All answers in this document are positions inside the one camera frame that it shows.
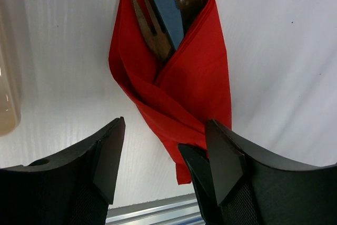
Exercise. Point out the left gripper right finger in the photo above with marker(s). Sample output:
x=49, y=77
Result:
x=256, y=186

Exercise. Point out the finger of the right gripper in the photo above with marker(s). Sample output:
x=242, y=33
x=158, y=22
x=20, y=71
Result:
x=198, y=165

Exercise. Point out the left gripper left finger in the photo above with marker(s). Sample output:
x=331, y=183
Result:
x=73, y=186

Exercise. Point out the red paper napkin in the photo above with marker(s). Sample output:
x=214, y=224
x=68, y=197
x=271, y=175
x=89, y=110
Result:
x=177, y=98

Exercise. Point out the blue knife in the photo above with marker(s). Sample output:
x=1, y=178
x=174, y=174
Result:
x=172, y=20

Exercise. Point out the wooden fork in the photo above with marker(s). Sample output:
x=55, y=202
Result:
x=154, y=34

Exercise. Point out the aluminium front rail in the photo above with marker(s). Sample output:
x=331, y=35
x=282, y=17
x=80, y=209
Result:
x=177, y=210

